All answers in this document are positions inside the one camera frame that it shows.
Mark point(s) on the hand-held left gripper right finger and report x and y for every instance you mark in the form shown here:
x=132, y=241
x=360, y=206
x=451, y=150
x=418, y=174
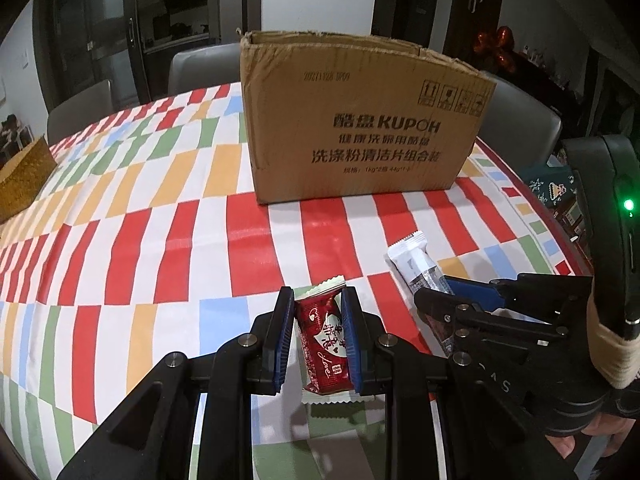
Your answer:
x=351, y=345

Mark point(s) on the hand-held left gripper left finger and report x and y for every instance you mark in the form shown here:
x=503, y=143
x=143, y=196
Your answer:
x=281, y=340

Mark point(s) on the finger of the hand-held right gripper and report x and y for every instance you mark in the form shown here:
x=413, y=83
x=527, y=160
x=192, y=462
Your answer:
x=450, y=312
x=475, y=292

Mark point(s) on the dark red snack packet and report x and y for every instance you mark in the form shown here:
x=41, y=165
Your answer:
x=320, y=340

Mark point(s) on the white and silver bar packet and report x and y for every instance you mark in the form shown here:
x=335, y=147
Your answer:
x=415, y=265

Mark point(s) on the brown cardboard box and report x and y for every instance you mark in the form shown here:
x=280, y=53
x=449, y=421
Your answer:
x=350, y=125

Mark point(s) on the person's right hand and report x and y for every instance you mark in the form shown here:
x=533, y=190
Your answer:
x=595, y=450

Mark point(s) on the green patterned cushion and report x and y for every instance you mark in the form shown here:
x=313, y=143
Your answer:
x=552, y=190

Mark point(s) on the checked colourful tablecloth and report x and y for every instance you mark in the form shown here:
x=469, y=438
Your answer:
x=150, y=260

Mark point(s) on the grey chair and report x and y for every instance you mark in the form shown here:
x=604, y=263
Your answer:
x=200, y=70
x=525, y=120
x=80, y=105

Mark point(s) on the red-orange foil balloon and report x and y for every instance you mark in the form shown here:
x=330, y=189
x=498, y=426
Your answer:
x=495, y=47

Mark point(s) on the dark wooden cabinet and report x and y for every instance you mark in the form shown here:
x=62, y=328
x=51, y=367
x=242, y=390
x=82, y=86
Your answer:
x=560, y=20

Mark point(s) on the yellow wicker basket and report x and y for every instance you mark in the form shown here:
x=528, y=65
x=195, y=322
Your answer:
x=22, y=180

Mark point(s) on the dark glass door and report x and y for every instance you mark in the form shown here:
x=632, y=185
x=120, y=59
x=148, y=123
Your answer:
x=150, y=20

